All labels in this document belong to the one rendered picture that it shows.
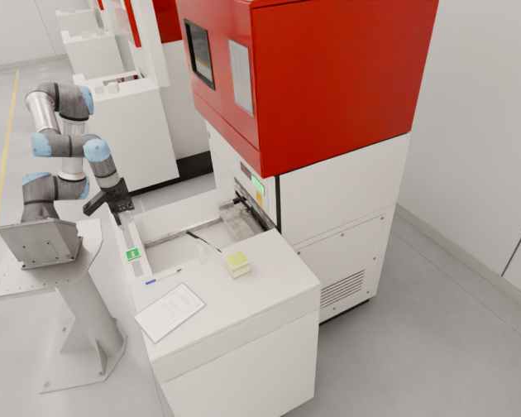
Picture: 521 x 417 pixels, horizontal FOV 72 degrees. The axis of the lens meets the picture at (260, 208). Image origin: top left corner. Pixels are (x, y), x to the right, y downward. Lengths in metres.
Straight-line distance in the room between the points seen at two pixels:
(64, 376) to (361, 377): 1.69
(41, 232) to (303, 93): 1.22
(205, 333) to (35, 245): 0.93
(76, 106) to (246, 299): 1.04
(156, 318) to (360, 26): 1.19
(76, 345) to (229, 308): 1.45
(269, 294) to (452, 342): 1.47
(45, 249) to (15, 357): 1.10
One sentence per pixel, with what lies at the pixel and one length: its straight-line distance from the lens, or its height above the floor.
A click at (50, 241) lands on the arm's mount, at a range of 1.82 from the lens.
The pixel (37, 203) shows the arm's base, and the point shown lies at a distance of 1.83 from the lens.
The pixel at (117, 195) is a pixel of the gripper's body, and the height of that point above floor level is 1.26.
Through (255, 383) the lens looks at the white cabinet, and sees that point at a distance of 1.62.
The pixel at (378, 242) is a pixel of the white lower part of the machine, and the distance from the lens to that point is 2.08.
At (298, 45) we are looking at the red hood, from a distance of 1.24.
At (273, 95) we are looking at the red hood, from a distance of 1.24.
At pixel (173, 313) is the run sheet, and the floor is 0.97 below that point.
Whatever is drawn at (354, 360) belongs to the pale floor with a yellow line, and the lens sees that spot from 2.29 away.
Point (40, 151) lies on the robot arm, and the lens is 1.35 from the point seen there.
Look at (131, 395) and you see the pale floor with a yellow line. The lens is 2.33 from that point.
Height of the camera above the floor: 1.98
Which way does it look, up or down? 38 degrees down
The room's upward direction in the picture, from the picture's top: 4 degrees counter-clockwise
